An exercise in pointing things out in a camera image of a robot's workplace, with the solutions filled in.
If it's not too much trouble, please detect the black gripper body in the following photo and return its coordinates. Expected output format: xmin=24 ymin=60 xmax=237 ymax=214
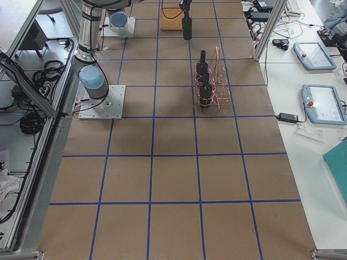
xmin=179 ymin=0 xmax=192 ymax=10

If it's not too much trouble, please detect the dark wine bottle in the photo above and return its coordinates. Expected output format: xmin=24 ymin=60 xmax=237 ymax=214
xmin=182 ymin=10 xmax=192 ymax=41
xmin=196 ymin=50 xmax=208 ymax=77
xmin=199 ymin=73 xmax=212 ymax=109

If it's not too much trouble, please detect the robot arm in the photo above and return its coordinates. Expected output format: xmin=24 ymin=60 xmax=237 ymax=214
xmin=107 ymin=9 xmax=128 ymax=32
xmin=72 ymin=1 xmax=135 ymax=108

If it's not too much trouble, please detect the wooden tray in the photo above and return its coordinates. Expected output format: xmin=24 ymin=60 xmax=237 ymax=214
xmin=160 ymin=7 xmax=183 ymax=31

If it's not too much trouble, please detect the teach pendant far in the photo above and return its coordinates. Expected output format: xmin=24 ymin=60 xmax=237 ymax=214
xmin=293 ymin=42 xmax=337 ymax=70

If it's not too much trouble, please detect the teach pendant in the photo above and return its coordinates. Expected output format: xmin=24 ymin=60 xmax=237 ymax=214
xmin=293 ymin=42 xmax=337 ymax=70
xmin=301 ymin=84 xmax=346 ymax=126

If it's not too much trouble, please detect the black power adapter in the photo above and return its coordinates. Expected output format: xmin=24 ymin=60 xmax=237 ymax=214
xmin=275 ymin=113 xmax=299 ymax=124

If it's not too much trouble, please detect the teach pendant near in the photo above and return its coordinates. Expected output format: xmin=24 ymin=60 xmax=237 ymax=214
xmin=301 ymin=84 xmax=346 ymax=126

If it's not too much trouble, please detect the teal box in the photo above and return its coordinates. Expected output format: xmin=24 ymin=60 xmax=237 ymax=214
xmin=323 ymin=140 xmax=347 ymax=200

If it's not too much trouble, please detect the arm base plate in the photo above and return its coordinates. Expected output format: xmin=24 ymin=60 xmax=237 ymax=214
xmin=78 ymin=84 xmax=127 ymax=120
xmin=100 ymin=16 xmax=136 ymax=38

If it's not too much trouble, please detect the copper wire bottle basket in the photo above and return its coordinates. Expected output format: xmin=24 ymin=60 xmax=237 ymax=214
xmin=194 ymin=46 xmax=230 ymax=111

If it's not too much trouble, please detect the aluminium frame post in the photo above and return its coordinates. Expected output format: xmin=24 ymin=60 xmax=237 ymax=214
xmin=254 ymin=0 xmax=286 ymax=62

